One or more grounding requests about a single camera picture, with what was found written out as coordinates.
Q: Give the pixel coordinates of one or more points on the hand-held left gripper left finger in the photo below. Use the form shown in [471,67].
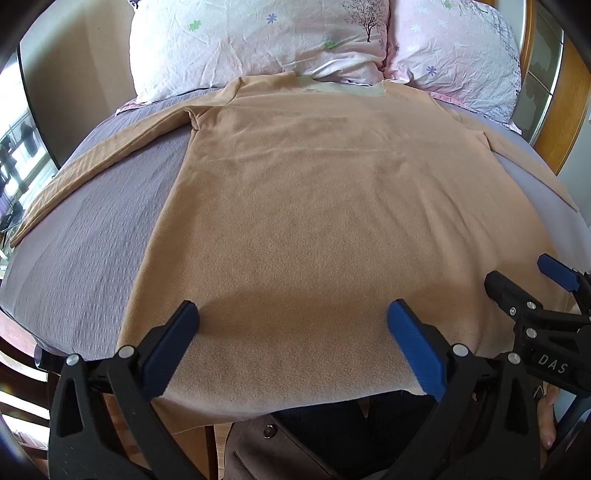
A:
[173,344]

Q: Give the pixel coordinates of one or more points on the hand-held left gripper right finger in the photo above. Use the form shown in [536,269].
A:
[415,344]

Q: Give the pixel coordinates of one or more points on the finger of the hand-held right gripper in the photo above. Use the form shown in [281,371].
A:
[505,288]
[556,270]

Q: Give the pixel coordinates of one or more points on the beige long-sleeved shirt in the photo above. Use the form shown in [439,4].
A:
[314,207]

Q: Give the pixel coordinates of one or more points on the dark hanging clothes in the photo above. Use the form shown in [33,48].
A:
[11,157]

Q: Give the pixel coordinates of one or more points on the person's right hand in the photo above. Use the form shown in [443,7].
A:
[548,415]

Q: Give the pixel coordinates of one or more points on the dark pants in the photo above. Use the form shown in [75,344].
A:
[369,429]

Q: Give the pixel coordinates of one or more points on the grey bed sheet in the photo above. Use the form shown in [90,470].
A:
[87,240]

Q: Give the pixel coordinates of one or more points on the brown buttoned coat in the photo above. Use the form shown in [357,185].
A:
[286,452]

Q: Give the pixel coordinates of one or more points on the wooden headboard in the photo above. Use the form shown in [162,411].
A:
[565,106]

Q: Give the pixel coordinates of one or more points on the pink floral pillow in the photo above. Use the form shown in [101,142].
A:
[457,50]

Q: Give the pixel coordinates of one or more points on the white floral pillow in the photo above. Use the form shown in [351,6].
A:
[249,41]

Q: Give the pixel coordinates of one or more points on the wooden bed frame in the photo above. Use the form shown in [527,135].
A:
[21,364]

